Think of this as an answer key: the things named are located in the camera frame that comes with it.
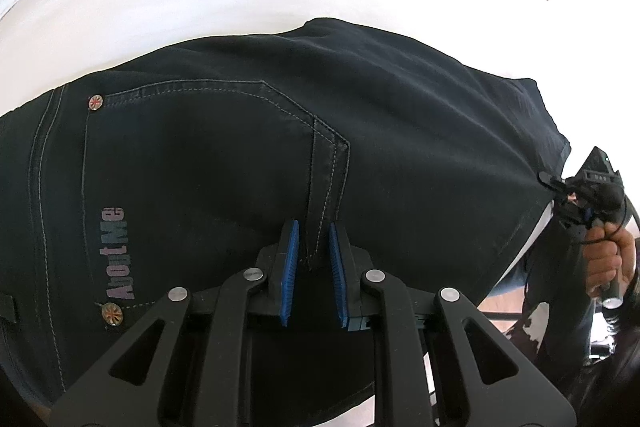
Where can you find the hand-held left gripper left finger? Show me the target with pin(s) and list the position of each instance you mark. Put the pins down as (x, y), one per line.
(290, 269)

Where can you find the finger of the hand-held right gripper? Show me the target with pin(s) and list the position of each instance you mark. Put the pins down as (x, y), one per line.
(575, 218)
(549, 180)

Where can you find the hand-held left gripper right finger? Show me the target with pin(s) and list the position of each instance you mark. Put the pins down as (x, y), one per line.
(338, 274)

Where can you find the black pants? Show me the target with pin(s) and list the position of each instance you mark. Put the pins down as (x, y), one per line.
(210, 167)

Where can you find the person's right hand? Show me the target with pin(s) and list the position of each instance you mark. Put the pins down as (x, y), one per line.
(602, 259)

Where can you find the person's leg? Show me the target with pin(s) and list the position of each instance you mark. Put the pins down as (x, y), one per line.
(555, 332)

